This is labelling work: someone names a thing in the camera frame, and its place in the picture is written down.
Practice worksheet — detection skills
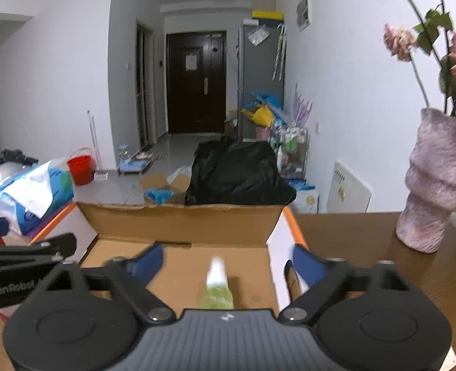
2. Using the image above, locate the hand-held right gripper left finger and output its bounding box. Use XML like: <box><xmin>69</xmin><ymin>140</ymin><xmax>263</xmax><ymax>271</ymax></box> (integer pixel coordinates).
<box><xmin>42</xmin><ymin>241</ymin><xmax>176</xmax><ymax>325</ymax></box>

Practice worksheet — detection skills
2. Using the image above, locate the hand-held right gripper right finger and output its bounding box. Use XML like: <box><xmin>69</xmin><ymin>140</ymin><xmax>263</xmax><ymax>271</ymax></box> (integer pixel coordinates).
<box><xmin>278</xmin><ymin>244</ymin><xmax>412</xmax><ymax>327</ymax></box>

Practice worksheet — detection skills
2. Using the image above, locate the orange cardboard box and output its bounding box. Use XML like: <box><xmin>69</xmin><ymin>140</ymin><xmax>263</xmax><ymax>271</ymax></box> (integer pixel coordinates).
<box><xmin>0</xmin><ymin>202</ymin><xmax>311</xmax><ymax>319</ymax></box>

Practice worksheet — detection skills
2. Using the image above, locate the small green spray bottle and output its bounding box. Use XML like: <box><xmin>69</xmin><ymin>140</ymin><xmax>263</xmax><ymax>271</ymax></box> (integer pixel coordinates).
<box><xmin>199</xmin><ymin>256</ymin><xmax>235</xmax><ymax>310</ymax></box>

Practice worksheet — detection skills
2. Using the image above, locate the blue tissue pack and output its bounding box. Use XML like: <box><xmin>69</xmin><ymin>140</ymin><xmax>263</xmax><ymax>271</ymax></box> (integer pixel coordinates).
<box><xmin>0</xmin><ymin>158</ymin><xmax>76</xmax><ymax>237</ymax></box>

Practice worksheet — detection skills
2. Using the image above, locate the white plastic bag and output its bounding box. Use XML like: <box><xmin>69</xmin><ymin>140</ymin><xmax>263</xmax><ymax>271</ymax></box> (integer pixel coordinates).
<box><xmin>290</xmin><ymin>180</ymin><xmax>320</xmax><ymax>213</ymax></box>

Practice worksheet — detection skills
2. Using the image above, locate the black equipment rig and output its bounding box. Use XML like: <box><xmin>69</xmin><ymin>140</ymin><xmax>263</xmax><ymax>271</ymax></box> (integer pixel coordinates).
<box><xmin>0</xmin><ymin>149</ymin><xmax>39</xmax><ymax>178</ymax></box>

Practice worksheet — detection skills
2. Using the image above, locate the small brown cardboard box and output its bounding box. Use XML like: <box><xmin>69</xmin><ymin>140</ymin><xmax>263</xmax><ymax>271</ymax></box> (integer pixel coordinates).
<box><xmin>139</xmin><ymin>166</ymin><xmax>193</xmax><ymax>205</ymax></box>

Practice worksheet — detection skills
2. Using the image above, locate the red bucket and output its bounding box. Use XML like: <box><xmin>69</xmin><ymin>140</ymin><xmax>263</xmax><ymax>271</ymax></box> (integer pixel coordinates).
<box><xmin>66</xmin><ymin>147</ymin><xmax>95</xmax><ymax>186</ymax></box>

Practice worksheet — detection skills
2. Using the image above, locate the white panel heater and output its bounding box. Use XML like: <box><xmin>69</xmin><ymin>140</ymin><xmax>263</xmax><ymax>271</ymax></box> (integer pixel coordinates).
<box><xmin>326</xmin><ymin>160</ymin><xmax>373</xmax><ymax>214</ymax></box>

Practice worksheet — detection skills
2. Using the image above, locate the blue plastic stool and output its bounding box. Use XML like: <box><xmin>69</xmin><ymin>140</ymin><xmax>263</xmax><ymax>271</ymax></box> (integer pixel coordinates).
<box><xmin>117</xmin><ymin>145</ymin><xmax>155</xmax><ymax>176</ymax></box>

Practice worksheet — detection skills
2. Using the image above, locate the white mop pole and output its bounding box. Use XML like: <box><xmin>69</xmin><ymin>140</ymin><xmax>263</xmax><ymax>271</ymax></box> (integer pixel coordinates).
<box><xmin>87</xmin><ymin>109</ymin><xmax>103</xmax><ymax>173</ymax></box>

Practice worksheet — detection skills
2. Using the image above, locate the black bag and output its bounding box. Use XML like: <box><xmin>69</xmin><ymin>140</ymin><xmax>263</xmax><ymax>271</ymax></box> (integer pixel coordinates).
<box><xmin>185</xmin><ymin>135</ymin><xmax>297</xmax><ymax>206</ymax></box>

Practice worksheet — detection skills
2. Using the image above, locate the storage cart with bottles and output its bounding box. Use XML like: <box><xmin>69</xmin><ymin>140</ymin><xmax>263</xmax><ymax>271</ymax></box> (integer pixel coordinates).
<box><xmin>270</xmin><ymin>125</ymin><xmax>309</xmax><ymax>174</ymax></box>

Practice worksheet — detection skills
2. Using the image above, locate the purple textured vase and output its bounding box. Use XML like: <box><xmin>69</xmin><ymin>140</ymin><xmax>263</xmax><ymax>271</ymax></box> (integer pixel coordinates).
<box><xmin>396</xmin><ymin>107</ymin><xmax>456</xmax><ymax>254</ymax></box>

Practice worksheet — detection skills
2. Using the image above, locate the yellow watering can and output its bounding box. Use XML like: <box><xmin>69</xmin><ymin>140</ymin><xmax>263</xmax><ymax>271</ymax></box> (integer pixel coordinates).
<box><xmin>241</xmin><ymin>106</ymin><xmax>275</xmax><ymax>128</ymax></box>

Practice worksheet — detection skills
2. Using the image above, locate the purple decorative grass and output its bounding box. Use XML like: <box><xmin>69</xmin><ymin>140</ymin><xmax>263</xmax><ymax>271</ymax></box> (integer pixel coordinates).
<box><xmin>290</xmin><ymin>83</ymin><xmax>313</xmax><ymax>126</ymax></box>

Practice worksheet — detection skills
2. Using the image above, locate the blue folding rack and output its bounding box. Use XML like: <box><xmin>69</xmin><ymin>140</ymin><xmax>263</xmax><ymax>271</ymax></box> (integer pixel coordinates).
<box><xmin>243</xmin><ymin>91</ymin><xmax>286</xmax><ymax>118</ymax></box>

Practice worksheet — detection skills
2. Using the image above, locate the dark side door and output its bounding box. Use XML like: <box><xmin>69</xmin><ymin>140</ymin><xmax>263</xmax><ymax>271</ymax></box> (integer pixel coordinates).
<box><xmin>136</xmin><ymin>21</ymin><xmax>155</xmax><ymax>151</ymax></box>

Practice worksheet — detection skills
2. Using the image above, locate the dark brown entrance door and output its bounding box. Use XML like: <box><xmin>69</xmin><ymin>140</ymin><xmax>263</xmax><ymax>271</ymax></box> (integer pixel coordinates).
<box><xmin>166</xmin><ymin>30</ymin><xmax>227</xmax><ymax>135</ymax></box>

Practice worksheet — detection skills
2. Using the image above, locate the grey refrigerator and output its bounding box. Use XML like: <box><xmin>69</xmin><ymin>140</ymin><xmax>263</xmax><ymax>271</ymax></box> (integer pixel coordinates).
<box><xmin>237</xmin><ymin>21</ymin><xmax>286</xmax><ymax>142</ymax></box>

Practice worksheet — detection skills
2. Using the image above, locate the striped folded umbrella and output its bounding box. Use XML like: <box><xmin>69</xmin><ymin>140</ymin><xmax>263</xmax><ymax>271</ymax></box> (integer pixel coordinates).
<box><xmin>272</xmin><ymin>23</ymin><xmax>287</xmax><ymax>81</ymax></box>

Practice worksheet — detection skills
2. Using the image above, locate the clear plastic bag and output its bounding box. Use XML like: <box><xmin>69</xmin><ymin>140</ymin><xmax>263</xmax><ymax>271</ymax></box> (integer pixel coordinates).
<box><xmin>248</xmin><ymin>27</ymin><xmax>270</xmax><ymax>47</ymax></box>

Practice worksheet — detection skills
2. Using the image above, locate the dried pink rose bouquet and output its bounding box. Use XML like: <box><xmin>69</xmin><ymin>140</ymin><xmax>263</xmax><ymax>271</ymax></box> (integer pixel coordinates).
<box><xmin>338</xmin><ymin>0</ymin><xmax>456</xmax><ymax>120</ymax></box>

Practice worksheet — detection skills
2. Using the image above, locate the yellow flat box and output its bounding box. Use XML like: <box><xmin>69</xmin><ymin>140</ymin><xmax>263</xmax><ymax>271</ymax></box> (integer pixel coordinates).
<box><xmin>251</xmin><ymin>10</ymin><xmax>284</xmax><ymax>22</ymax></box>

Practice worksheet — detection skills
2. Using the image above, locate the white wall electrical panel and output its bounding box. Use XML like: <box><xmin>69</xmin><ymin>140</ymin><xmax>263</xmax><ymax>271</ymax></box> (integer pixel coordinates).
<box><xmin>295</xmin><ymin>0</ymin><xmax>312</xmax><ymax>32</ymax></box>

